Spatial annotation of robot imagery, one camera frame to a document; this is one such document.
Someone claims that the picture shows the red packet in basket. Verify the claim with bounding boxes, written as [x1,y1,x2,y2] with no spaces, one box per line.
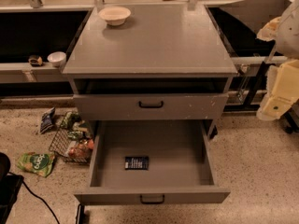
[67,139,94,159]

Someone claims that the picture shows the dark blue chip bag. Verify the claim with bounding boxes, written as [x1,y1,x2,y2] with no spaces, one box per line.
[39,107,55,133]

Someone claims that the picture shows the small white cup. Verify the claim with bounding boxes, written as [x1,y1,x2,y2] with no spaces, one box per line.
[48,51,66,67]

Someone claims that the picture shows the dark blue rxbar wrapper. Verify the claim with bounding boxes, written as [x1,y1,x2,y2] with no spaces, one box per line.
[124,156,150,170]

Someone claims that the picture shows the green snack bag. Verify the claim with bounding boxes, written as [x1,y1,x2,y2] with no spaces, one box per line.
[17,152,55,177]

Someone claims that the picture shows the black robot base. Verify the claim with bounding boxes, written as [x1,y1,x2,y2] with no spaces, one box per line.
[0,153,23,224]

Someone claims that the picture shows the black wire basket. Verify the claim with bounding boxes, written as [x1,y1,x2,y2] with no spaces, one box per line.
[49,123,91,163]

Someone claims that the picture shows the grey drawer cabinet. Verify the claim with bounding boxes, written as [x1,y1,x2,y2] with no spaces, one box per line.
[61,3,239,224]

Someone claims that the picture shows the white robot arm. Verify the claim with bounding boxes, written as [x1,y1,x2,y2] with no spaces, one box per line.
[256,0,299,121]

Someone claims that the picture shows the open grey middle drawer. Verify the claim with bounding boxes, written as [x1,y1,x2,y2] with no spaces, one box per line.
[75,120,230,205]

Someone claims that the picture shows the beige paper bowl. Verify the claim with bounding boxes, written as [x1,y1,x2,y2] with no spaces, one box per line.
[98,7,131,26]

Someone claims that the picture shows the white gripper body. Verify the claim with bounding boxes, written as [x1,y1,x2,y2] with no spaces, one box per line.
[256,60,299,121]

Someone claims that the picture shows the green packets in basket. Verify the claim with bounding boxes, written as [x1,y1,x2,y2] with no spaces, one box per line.
[60,111,91,141]

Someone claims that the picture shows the closed grey upper drawer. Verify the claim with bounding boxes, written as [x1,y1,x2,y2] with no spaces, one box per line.
[74,94,228,120]

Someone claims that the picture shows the black tray stand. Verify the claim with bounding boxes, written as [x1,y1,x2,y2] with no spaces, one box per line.
[219,0,299,134]

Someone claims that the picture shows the yellow black tape measure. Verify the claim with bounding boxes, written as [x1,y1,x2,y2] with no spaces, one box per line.
[28,55,43,66]

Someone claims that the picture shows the black floor cable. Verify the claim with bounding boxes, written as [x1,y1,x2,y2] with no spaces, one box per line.
[8,171,61,224]

